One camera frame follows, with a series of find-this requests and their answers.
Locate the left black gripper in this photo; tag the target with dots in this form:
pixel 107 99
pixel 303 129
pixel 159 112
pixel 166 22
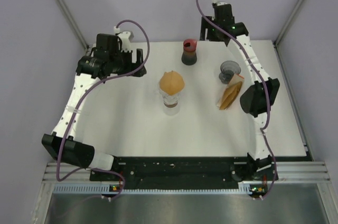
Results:
pixel 130 66

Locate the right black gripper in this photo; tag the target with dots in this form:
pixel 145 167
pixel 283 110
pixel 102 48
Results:
pixel 206 25

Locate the red-topped dark flask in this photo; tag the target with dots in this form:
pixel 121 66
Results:
pixel 189 56

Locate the single brown coffee filter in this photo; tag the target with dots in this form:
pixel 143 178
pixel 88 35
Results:
pixel 171 83

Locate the clear glass dripper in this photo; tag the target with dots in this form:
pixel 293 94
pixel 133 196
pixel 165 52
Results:
pixel 169 100

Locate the grey plastic dripper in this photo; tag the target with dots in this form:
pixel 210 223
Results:
pixel 227 70

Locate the glass beaker with brown band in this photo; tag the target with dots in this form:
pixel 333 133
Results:
pixel 171 109

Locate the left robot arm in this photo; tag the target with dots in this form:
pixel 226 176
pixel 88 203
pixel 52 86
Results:
pixel 65 143

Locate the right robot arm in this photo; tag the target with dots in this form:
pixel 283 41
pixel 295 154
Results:
pixel 258 98

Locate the brown coffee filter stack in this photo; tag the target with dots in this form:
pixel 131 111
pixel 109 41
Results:
pixel 231 92

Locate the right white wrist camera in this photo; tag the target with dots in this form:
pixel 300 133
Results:
pixel 217 3

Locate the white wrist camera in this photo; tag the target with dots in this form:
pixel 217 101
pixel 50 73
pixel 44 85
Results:
pixel 122 40
pixel 217 3

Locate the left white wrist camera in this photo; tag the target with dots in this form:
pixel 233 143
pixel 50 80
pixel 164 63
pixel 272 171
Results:
pixel 122 40

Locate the right aluminium frame post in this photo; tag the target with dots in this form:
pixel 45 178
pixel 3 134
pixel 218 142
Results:
pixel 289 22

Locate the aluminium frame post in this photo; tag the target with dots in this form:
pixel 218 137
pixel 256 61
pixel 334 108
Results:
pixel 72 23
pixel 289 22

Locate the left aluminium frame post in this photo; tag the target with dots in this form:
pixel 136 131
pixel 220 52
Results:
pixel 72 23

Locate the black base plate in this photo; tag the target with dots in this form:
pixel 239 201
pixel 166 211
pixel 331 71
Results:
pixel 171 183

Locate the white slotted cable duct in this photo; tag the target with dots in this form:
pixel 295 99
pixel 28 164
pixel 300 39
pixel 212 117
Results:
pixel 113 188

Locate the aluminium front rail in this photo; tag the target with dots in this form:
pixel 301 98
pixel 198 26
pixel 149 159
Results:
pixel 237 171

